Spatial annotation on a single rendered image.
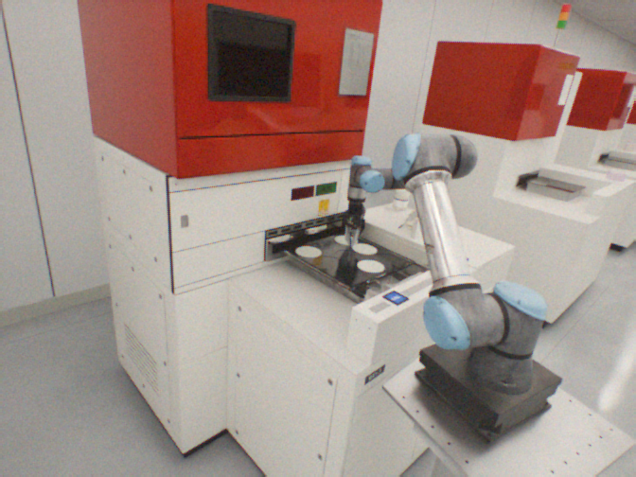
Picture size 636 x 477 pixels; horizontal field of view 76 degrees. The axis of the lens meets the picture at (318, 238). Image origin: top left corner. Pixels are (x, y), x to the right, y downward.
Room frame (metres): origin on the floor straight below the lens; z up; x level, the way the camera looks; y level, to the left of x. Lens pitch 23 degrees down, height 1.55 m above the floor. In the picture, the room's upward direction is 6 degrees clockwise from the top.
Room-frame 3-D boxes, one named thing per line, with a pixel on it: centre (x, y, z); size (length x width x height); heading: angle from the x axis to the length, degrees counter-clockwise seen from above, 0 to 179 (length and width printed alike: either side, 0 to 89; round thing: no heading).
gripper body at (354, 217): (1.50, -0.13, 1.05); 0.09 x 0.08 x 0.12; 166
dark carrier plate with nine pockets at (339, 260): (1.42, -0.12, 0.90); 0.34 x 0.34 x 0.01; 46
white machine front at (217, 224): (1.44, 0.17, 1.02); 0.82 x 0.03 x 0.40; 136
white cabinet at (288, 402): (1.41, -0.25, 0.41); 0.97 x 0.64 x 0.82; 136
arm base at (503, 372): (0.81, -0.47, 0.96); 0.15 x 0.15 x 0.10
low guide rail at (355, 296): (1.29, -0.08, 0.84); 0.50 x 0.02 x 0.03; 46
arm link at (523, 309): (0.81, -0.46, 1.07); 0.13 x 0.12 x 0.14; 106
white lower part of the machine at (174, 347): (1.68, 0.42, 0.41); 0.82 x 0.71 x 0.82; 136
